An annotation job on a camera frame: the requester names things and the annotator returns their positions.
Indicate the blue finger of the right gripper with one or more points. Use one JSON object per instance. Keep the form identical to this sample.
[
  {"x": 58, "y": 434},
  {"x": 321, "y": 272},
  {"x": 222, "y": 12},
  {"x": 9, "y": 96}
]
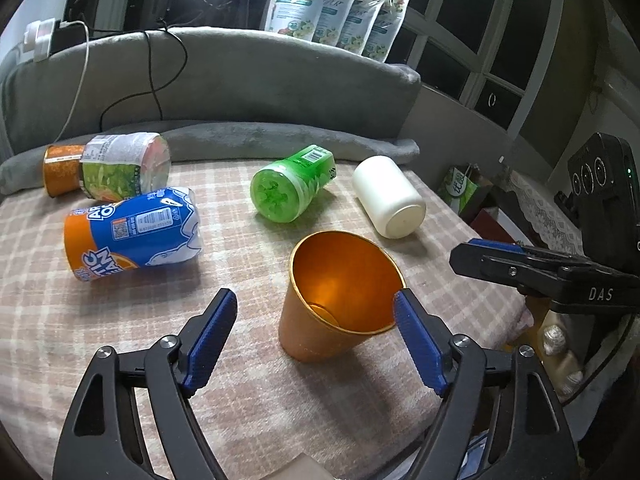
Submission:
[{"x": 493, "y": 244}]

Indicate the grey fleece blanket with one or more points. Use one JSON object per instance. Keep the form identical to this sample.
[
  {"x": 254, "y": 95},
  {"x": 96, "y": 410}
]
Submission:
[{"x": 213, "y": 93}]

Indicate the green tissue box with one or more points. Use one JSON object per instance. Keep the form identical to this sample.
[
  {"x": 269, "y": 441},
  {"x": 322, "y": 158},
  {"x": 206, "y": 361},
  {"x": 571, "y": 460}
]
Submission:
[{"x": 457, "y": 187}]

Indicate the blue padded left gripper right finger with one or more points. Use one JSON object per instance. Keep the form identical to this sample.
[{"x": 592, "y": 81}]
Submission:
[{"x": 427, "y": 340}]

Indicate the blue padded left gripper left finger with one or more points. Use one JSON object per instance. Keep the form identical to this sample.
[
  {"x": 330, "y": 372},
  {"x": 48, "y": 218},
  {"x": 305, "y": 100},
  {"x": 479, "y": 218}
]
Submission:
[{"x": 203, "y": 338}]

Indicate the black power adapter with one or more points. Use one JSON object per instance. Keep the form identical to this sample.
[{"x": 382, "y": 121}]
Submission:
[{"x": 65, "y": 37}]

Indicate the blue orange label cup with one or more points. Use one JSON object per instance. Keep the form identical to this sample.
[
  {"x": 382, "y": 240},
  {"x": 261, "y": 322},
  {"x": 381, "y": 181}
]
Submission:
[{"x": 154, "y": 229}]

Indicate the plaid beige table cloth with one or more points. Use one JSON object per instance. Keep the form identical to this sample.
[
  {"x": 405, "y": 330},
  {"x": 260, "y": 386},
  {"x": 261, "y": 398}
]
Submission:
[{"x": 260, "y": 408}]

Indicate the white plastic cup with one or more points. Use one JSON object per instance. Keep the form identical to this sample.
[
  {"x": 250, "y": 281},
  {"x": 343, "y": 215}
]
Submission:
[{"x": 395, "y": 208}]

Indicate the orange gold paper cup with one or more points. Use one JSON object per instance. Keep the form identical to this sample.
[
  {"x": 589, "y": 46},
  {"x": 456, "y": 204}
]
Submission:
[{"x": 341, "y": 289}]

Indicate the green plastic cup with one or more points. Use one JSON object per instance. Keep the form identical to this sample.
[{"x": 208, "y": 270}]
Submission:
[{"x": 283, "y": 190}]

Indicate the green label clear cup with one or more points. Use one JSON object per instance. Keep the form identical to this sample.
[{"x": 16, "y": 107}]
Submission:
[{"x": 115, "y": 167}]

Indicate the white power strip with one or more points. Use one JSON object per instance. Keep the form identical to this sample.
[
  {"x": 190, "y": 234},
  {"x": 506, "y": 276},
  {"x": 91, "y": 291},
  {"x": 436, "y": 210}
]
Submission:
[{"x": 37, "y": 38}]

